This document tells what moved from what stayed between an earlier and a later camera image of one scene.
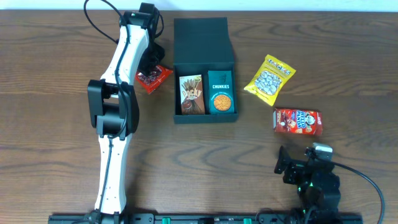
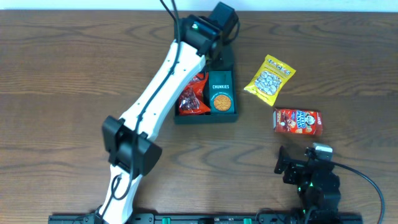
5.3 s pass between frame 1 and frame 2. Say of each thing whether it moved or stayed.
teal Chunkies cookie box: stayed
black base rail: stayed
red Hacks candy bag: moved
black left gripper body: moved
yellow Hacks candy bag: stayed
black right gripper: stayed
